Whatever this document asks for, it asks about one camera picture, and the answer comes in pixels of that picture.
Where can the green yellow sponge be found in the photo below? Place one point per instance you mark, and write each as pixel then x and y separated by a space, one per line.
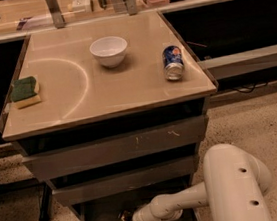
pixel 25 92

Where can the grey drawer cabinet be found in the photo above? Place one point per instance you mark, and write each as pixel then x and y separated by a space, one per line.
pixel 82 101

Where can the top grey drawer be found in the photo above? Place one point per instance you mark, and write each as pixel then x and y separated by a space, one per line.
pixel 118 148

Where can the blue soda can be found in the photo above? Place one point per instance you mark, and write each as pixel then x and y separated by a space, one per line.
pixel 173 63

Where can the white bowl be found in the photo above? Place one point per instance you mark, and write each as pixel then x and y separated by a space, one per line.
pixel 109 51

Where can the black table leg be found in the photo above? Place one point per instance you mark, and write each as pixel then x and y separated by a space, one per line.
pixel 44 204

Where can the middle grey drawer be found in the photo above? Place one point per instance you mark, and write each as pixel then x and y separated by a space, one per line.
pixel 114 184

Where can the grey side shelf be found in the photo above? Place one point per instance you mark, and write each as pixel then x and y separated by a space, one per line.
pixel 241 63

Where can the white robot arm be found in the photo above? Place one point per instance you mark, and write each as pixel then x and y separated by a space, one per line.
pixel 234 186

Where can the grey drawer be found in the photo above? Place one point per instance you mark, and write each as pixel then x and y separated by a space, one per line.
pixel 114 184
pixel 118 148

